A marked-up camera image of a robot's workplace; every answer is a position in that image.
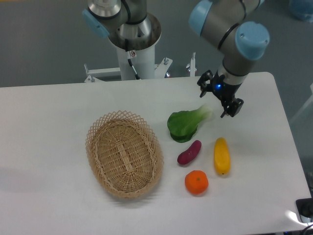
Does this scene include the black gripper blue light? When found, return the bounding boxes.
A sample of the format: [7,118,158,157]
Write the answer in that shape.
[197,70,244,118]

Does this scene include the green bok choy vegetable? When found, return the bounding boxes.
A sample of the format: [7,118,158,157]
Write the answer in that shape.
[167,104,212,142]

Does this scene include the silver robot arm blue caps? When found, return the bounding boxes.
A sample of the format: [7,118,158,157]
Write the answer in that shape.
[82,0,270,117]

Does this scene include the yellow squash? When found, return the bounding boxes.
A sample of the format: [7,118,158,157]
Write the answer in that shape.
[214,138,231,175]

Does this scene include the purple sweet potato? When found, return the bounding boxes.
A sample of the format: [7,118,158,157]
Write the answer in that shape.
[177,140,202,165]

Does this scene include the orange tangerine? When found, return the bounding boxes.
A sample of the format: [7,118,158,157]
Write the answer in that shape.
[184,170,209,195]

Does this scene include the oval woven wicker basket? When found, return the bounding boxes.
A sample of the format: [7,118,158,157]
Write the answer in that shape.
[86,111,163,199]

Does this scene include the black device at table corner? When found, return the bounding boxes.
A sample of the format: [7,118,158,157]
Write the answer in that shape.
[296,198,313,223]

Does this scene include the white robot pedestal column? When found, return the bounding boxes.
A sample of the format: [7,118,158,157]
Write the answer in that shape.
[116,46,155,81]

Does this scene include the black cable on pedestal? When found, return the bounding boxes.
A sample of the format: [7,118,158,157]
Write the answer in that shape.
[124,39,142,80]

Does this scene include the white metal base frame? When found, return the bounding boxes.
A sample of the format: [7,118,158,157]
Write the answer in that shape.
[84,52,197,83]

